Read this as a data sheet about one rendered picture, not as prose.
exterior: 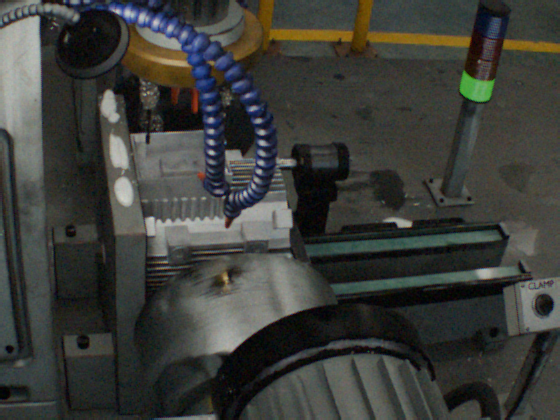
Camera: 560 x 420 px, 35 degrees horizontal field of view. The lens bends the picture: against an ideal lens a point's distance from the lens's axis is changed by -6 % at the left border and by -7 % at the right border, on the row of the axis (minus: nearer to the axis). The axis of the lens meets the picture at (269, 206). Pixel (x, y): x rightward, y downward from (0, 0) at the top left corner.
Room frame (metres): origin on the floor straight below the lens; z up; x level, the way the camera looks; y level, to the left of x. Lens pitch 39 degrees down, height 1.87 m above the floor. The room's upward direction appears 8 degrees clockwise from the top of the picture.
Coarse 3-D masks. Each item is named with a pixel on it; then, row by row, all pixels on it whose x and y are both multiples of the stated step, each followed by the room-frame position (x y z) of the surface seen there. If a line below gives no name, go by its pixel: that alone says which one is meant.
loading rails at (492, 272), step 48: (336, 240) 1.12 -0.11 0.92; (384, 240) 1.14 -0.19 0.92; (432, 240) 1.15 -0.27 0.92; (480, 240) 1.17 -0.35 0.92; (336, 288) 1.01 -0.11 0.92; (384, 288) 1.03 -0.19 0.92; (432, 288) 1.03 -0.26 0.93; (480, 288) 1.05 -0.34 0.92; (432, 336) 1.04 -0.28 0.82; (480, 336) 1.05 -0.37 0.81
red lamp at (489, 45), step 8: (472, 32) 1.45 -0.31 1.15; (472, 40) 1.44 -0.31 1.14; (480, 40) 1.42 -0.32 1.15; (488, 40) 1.41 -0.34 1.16; (496, 40) 1.42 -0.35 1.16; (472, 48) 1.43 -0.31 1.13; (480, 48) 1.42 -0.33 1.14; (488, 48) 1.41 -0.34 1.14; (496, 48) 1.42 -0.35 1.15; (480, 56) 1.42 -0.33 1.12; (488, 56) 1.41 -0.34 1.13; (496, 56) 1.42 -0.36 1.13
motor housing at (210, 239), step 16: (240, 160) 1.04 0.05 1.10; (240, 176) 1.00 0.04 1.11; (272, 192) 0.98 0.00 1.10; (256, 208) 0.97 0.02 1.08; (272, 208) 0.98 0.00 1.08; (160, 224) 0.92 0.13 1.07; (176, 224) 0.93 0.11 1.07; (192, 224) 0.93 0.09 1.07; (208, 224) 0.94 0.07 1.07; (224, 224) 0.94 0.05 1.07; (240, 224) 0.95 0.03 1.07; (272, 224) 0.96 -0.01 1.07; (160, 240) 0.91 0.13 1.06; (192, 240) 0.91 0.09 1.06; (208, 240) 0.91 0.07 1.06; (224, 240) 0.92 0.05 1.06; (240, 240) 0.92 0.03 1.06; (272, 240) 0.95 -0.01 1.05; (288, 240) 0.95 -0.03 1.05; (160, 256) 0.90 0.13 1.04; (192, 256) 0.90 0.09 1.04; (208, 256) 0.91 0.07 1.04; (288, 256) 0.94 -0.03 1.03; (160, 272) 0.88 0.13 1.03; (176, 272) 0.89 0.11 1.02
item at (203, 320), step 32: (224, 256) 0.78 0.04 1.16; (256, 256) 0.79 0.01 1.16; (160, 288) 0.76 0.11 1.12; (192, 288) 0.74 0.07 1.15; (224, 288) 0.73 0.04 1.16; (256, 288) 0.73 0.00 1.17; (288, 288) 0.75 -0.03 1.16; (320, 288) 0.78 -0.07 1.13; (160, 320) 0.71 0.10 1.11; (192, 320) 0.69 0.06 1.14; (224, 320) 0.69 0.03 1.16; (256, 320) 0.69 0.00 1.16; (160, 352) 0.67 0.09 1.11; (192, 352) 0.65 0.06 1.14; (224, 352) 0.64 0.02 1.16; (160, 384) 0.64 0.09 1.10; (192, 384) 0.61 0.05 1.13; (160, 416) 0.60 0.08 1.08
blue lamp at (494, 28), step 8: (480, 8) 1.43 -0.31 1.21; (480, 16) 1.43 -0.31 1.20; (488, 16) 1.42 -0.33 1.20; (496, 16) 1.41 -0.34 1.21; (504, 16) 1.42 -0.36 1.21; (480, 24) 1.42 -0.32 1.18; (488, 24) 1.42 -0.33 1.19; (496, 24) 1.41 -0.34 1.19; (504, 24) 1.42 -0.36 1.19; (480, 32) 1.42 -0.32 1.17; (488, 32) 1.42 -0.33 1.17; (496, 32) 1.41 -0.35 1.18; (504, 32) 1.43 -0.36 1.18
